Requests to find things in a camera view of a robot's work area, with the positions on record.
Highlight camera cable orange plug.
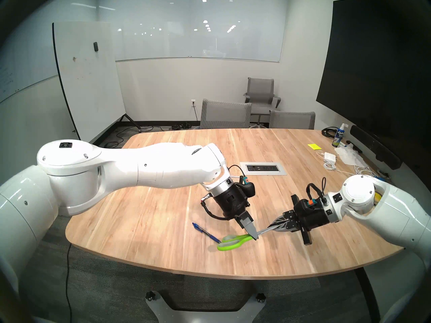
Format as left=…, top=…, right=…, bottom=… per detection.
left=228, top=164, right=251, bottom=185
left=306, top=177, right=327, bottom=205

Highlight grey armrest swivel chair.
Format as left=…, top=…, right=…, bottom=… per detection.
left=243, top=77, right=282, bottom=128

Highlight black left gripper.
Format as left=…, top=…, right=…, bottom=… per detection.
left=212, top=186, right=259, bottom=241

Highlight black video sound bar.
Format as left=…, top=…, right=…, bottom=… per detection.
left=350, top=125, right=403, bottom=171

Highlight grey mesh-back chair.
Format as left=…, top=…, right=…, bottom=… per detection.
left=269, top=110, right=316, bottom=130
left=200, top=99, right=253, bottom=130

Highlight wall mounted glass whiteboard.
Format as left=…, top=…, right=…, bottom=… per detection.
left=114, top=0, right=282, bottom=63

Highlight large black wall screen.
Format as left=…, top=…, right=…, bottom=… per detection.
left=316, top=0, right=431, bottom=158

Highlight green handled scissors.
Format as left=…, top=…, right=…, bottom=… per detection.
left=217, top=224, right=287, bottom=251

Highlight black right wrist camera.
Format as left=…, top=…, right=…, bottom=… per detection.
left=296, top=199, right=324, bottom=213

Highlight black left gripper cable loop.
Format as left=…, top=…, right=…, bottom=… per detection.
left=201, top=195, right=231, bottom=221

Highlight left camera cable orange plug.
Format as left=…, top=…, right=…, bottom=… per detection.
left=228, top=164, right=251, bottom=185

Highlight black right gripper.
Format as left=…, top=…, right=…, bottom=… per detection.
left=269, top=194, right=337, bottom=246

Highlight blue ballpoint pen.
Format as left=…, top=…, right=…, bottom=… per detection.
left=192, top=222, right=221, bottom=244

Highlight white crumpled plastic bag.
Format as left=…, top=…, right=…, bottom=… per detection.
left=334, top=145, right=367, bottom=168

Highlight rolling whiteboard on stand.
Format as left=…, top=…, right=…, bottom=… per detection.
left=52, top=21, right=142, bottom=148

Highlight white charger with cable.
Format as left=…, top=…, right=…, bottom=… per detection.
left=318, top=152, right=378, bottom=178

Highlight right camera cable orange plug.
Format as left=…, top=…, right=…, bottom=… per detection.
left=306, top=177, right=327, bottom=205

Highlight whiteboard cleaner spray bottle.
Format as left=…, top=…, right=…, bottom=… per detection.
left=332, top=123, right=349, bottom=148

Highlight grey table power outlet panel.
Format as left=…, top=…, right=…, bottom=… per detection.
left=240, top=162, right=287, bottom=176

